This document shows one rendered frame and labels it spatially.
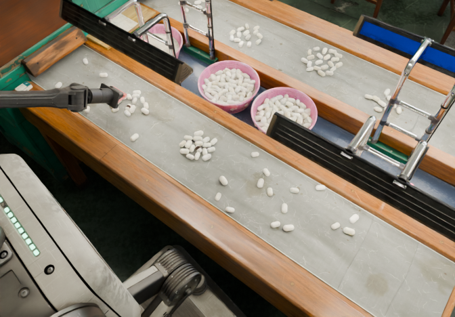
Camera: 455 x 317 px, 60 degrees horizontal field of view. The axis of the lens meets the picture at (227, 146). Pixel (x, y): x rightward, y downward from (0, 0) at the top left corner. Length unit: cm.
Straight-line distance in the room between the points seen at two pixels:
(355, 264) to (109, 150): 97
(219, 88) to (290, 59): 37
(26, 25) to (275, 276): 140
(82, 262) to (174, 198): 82
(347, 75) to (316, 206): 67
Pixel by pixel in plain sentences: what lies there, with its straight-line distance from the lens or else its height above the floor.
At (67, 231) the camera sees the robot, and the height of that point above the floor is 144.
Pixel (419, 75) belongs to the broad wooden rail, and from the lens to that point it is 192.
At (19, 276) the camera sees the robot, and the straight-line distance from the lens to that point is 66.
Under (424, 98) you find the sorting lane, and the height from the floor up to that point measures 74.
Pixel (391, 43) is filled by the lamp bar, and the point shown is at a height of 107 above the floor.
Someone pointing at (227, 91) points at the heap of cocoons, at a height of 74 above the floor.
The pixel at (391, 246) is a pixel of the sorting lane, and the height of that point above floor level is 74.
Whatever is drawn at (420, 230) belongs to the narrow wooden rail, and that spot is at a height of 76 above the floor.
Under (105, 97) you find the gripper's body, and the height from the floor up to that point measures 91.
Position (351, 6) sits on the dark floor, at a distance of 355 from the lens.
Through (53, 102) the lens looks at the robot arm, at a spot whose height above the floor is 102.
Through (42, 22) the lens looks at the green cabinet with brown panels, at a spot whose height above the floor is 94.
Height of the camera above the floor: 201
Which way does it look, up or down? 55 degrees down
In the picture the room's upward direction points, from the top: 3 degrees counter-clockwise
